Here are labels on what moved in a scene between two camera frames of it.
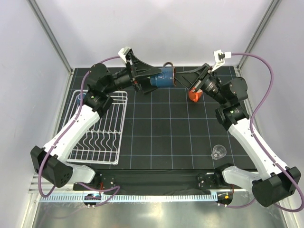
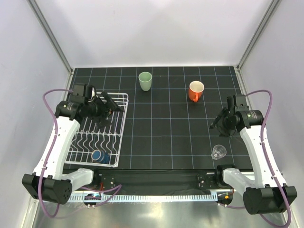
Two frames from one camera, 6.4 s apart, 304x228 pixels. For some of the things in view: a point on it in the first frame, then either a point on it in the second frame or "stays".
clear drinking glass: (218, 151) stays
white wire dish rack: (102, 143) stays
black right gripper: (188, 78) → (224, 132)
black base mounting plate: (158, 182) stays
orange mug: (194, 95) stays
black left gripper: (138, 69) → (101, 119)
